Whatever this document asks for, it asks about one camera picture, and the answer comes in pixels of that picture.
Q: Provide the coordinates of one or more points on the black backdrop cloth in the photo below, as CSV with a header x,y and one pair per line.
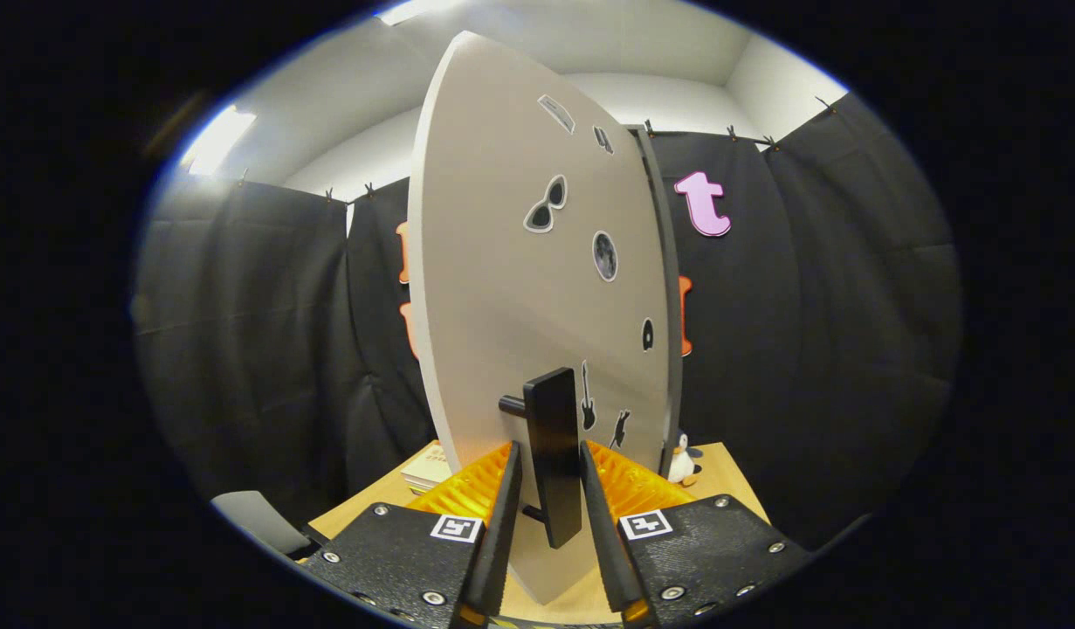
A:
x,y
808,349

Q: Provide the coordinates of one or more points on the orange white cover book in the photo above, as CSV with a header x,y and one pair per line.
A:
x,y
428,467

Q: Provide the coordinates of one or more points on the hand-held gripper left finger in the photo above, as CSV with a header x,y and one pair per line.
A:
x,y
498,542

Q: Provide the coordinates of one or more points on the dark grey shoe cabinet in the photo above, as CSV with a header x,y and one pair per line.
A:
x,y
676,306

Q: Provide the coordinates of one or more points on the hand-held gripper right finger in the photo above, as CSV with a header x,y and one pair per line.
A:
x,y
607,542

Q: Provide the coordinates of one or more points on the ceiling light panel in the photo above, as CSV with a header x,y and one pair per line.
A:
x,y
216,140
410,10

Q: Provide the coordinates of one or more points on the penguin plush toy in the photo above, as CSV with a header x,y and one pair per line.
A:
x,y
680,463

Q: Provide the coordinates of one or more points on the grey chair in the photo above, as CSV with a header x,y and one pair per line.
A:
x,y
253,515

